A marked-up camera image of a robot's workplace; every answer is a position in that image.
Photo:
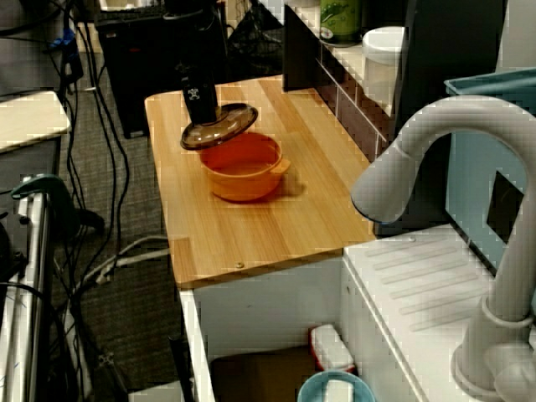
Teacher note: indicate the light blue bowl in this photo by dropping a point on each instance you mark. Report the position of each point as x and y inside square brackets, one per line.
[310, 389]

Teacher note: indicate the aluminium frame rail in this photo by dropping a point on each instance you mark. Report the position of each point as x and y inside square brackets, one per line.
[29, 293]

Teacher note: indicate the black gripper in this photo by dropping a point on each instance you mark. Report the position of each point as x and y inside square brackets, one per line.
[194, 50]

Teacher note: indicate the orange toy pot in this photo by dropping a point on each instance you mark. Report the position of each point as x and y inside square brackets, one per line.
[243, 180]

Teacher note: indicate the brown glass lid yellow knob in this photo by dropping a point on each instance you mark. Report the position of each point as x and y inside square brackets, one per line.
[234, 121]

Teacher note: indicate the dark tiled shelf unit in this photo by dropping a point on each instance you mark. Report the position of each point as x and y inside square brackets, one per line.
[301, 50]

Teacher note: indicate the white plastic container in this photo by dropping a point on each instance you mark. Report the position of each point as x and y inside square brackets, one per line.
[383, 58]

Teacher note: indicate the green labelled can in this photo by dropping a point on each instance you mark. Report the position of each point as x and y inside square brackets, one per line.
[340, 21]

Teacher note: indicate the grey toy faucet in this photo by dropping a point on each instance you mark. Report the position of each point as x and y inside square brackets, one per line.
[419, 138]

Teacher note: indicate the beige side table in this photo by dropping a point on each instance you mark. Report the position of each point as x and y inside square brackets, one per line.
[29, 119]

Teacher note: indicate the black floor box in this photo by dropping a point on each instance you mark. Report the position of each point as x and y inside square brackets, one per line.
[138, 84]

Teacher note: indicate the light blue plastic bin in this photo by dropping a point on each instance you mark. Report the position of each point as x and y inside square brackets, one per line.
[465, 180]

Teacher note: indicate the red dish with sponge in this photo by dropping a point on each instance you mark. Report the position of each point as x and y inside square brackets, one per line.
[333, 347]

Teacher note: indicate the white textured sponge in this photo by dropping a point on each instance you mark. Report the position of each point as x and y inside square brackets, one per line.
[339, 391]

